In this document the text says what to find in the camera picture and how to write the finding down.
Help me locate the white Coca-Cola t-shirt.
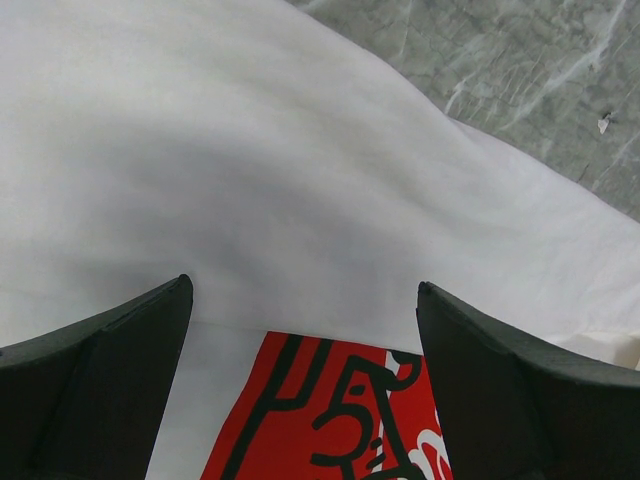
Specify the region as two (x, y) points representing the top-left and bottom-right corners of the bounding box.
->
(1, 1), (639, 479)

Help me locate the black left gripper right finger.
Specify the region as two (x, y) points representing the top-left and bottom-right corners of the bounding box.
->
(416, 282), (639, 479)

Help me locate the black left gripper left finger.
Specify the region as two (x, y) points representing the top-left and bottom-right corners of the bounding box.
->
(1, 275), (193, 479)

